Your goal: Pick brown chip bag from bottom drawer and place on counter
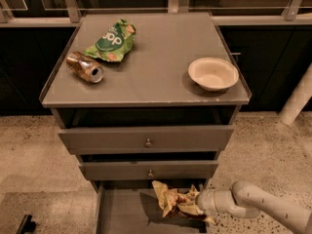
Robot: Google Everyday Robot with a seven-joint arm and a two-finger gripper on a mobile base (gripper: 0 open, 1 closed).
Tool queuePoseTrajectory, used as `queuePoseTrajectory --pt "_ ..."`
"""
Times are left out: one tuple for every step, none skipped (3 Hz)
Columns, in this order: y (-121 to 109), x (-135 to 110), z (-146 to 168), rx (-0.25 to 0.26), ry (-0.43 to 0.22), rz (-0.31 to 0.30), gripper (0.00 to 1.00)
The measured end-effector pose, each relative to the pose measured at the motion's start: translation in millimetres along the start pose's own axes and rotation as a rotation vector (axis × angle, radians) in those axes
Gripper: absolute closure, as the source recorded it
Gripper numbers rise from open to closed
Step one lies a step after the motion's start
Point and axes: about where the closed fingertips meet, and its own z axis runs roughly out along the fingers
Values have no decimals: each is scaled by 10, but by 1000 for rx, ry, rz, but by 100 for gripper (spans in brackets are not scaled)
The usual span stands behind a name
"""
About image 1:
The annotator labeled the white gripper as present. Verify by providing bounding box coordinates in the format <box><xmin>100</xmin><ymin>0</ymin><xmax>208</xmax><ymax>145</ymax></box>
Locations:
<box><xmin>189</xmin><ymin>188</ymin><xmax>235</xmax><ymax>224</ymax></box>

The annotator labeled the grey drawer cabinet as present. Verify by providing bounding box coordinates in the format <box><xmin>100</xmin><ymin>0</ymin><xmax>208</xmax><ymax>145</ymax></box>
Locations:
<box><xmin>39</xmin><ymin>11</ymin><xmax>253</xmax><ymax>234</ymax></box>

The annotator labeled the brown chip bag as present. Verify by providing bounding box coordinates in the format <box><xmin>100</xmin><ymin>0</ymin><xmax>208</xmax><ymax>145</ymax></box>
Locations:
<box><xmin>152</xmin><ymin>180</ymin><xmax>206</xmax><ymax>219</ymax></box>

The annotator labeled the green chip bag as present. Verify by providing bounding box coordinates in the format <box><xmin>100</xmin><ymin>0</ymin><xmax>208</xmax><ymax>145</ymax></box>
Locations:
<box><xmin>84</xmin><ymin>19</ymin><xmax>137</xmax><ymax>62</ymax></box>

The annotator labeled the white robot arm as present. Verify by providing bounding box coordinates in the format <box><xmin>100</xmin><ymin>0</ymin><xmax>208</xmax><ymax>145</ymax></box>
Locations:
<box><xmin>196</xmin><ymin>64</ymin><xmax>312</xmax><ymax>234</ymax></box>

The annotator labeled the grey drawer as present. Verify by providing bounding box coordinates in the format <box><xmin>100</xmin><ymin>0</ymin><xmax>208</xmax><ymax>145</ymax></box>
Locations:
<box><xmin>58</xmin><ymin>125</ymin><xmax>234</xmax><ymax>155</ymax></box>
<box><xmin>94</xmin><ymin>180</ymin><xmax>209</xmax><ymax>234</ymax></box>
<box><xmin>79</xmin><ymin>160</ymin><xmax>218</xmax><ymax>180</ymax></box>

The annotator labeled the black object on floor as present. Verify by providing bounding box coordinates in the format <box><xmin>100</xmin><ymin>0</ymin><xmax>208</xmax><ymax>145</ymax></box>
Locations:
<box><xmin>16</xmin><ymin>214</ymin><xmax>36</xmax><ymax>234</ymax></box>

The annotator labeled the grey bottom drawer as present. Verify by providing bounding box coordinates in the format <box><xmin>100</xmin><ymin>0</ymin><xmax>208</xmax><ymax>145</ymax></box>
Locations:
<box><xmin>94</xmin><ymin>180</ymin><xmax>209</xmax><ymax>234</ymax></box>

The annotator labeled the white paper bowl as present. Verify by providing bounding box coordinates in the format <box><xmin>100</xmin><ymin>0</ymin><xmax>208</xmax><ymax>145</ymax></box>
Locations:
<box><xmin>188</xmin><ymin>58</ymin><xmax>239</xmax><ymax>92</ymax></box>

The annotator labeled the metal railing frame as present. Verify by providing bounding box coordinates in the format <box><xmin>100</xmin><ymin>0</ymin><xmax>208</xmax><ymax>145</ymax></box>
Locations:
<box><xmin>0</xmin><ymin>0</ymin><xmax>312</xmax><ymax>27</ymax></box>

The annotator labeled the crushed brown soda can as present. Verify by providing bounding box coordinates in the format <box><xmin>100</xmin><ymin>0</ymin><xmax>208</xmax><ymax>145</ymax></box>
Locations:
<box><xmin>66</xmin><ymin>52</ymin><xmax>103</xmax><ymax>83</ymax></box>

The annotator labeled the brass drawer knob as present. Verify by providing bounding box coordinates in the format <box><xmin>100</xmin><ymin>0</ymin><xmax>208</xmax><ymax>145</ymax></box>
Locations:
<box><xmin>144</xmin><ymin>138</ymin><xmax>152</xmax><ymax>148</ymax></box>
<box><xmin>147</xmin><ymin>170</ymin><xmax>154</xmax><ymax>178</ymax></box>

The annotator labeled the grey middle drawer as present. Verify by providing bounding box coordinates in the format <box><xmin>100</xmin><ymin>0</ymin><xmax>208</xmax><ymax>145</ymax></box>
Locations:
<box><xmin>79</xmin><ymin>160</ymin><xmax>218</xmax><ymax>180</ymax></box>

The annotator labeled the brass top drawer knob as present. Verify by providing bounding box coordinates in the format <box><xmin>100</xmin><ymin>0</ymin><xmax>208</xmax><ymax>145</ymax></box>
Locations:
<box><xmin>144</xmin><ymin>138</ymin><xmax>152</xmax><ymax>148</ymax></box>

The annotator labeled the grey top drawer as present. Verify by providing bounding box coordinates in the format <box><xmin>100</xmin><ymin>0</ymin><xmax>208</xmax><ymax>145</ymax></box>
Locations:
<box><xmin>58</xmin><ymin>125</ymin><xmax>234</xmax><ymax>155</ymax></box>

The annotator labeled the brass middle drawer knob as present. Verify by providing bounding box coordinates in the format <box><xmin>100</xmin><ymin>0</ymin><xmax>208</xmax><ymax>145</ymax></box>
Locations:
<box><xmin>147</xmin><ymin>170</ymin><xmax>154</xmax><ymax>178</ymax></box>

